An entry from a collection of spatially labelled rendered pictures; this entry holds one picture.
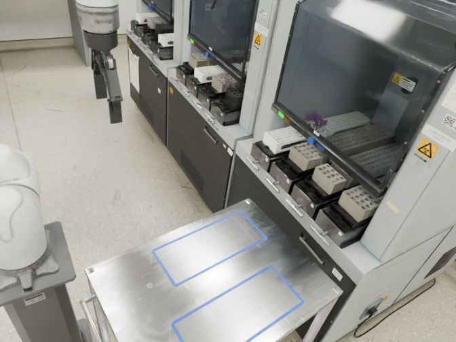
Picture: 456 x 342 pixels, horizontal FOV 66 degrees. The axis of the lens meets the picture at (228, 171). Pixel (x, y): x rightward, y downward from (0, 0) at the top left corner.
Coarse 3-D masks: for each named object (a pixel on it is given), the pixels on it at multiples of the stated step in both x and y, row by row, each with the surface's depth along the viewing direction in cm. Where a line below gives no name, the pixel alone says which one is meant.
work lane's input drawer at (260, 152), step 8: (256, 144) 158; (264, 144) 158; (256, 152) 158; (264, 152) 154; (272, 152) 154; (288, 152) 156; (248, 160) 158; (256, 160) 160; (264, 160) 155; (272, 160) 152; (256, 168) 154; (264, 168) 156
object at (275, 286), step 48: (192, 240) 110; (240, 240) 113; (288, 240) 115; (96, 288) 94; (144, 288) 96; (192, 288) 97; (240, 288) 99; (288, 288) 101; (336, 288) 103; (96, 336) 88; (144, 336) 86; (192, 336) 87; (240, 336) 89
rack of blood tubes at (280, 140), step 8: (288, 128) 162; (264, 136) 157; (272, 136) 155; (280, 136) 157; (288, 136) 157; (296, 136) 157; (272, 144) 153; (280, 144) 151; (288, 144) 162; (296, 144) 163; (280, 152) 155
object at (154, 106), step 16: (176, 0) 212; (176, 16) 217; (176, 32) 222; (176, 48) 228; (128, 64) 300; (144, 64) 265; (160, 64) 236; (176, 64) 233; (144, 80) 274; (160, 80) 243; (144, 96) 284; (160, 96) 250; (144, 112) 294; (160, 112) 258; (160, 128) 267
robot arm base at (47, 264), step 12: (48, 240) 116; (48, 252) 110; (36, 264) 106; (48, 264) 109; (0, 276) 104; (12, 276) 103; (24, 276) 103; (36, 276) 106; (0, 288) 102; (24, 288) 103
